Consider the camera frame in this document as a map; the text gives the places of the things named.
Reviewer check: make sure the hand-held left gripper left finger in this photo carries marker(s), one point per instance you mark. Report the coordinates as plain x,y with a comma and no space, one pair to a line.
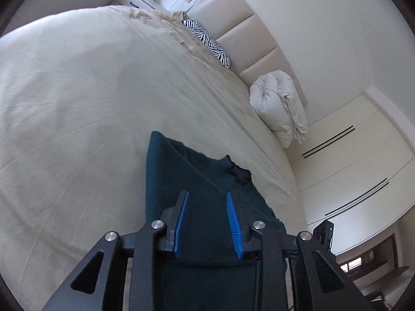
181,225

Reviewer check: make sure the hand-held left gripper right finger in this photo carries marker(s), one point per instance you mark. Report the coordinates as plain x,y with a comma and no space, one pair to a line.
234,226

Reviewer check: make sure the teal knit sweater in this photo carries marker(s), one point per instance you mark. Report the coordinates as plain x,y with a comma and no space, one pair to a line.
201,181

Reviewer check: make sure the cream built-in wardrobe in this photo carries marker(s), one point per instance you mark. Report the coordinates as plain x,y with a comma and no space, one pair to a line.
356,168

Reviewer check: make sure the folded white duvet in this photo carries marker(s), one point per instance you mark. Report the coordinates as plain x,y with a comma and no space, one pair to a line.
275,103

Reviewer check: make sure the bed with beige sheet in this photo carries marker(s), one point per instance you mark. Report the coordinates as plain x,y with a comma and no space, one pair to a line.
81,103

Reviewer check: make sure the zebra print pillow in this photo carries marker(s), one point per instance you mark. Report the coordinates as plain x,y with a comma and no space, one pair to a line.
207,43

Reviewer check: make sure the beige padded headboard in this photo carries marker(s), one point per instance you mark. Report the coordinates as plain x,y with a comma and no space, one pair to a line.
246,29

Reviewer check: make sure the beige pillow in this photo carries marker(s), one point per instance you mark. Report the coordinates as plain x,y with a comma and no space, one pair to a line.
180,15

